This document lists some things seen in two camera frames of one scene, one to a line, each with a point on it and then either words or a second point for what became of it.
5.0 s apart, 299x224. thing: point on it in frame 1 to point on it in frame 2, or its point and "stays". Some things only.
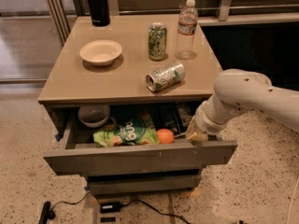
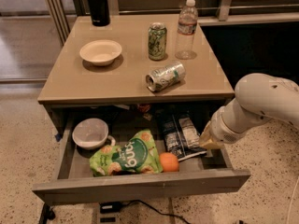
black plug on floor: [47, 214] stays
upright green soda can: [157, 40] stays
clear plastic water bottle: [187, 30] stays
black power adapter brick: [111, 207] stays
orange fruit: [164, 135] to [169, 161]
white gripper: [207, 125] to [222, 131]
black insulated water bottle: [99, 7] stays
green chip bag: [137, 130] to [139, 154]
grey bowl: [93, 116] to [92, 133]
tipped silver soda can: [165, 77] stays
